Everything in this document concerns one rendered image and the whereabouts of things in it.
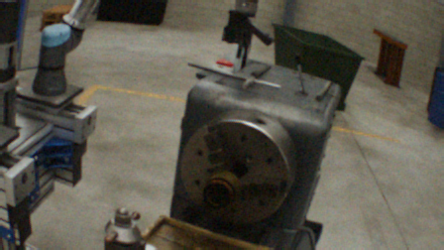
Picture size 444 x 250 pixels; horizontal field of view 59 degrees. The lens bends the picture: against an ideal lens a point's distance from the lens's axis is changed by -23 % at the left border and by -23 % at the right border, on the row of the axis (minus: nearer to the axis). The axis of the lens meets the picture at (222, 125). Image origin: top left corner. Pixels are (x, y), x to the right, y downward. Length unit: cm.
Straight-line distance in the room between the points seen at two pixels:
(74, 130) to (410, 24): 1125
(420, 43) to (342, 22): 253
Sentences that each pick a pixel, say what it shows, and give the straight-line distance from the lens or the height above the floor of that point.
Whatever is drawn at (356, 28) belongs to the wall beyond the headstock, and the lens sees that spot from 1176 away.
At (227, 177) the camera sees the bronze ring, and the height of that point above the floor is 112.
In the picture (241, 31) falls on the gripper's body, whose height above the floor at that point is 143.
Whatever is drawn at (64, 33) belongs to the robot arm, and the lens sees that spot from 156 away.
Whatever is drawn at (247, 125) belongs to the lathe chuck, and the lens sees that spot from 133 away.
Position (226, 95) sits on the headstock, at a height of 124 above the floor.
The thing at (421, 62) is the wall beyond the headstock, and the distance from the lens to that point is 1260.
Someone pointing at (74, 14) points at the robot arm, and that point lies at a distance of 167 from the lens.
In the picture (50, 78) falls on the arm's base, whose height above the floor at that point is 122.
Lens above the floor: 167
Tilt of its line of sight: 20 degrees down
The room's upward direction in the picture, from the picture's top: 11 degrees clockwise
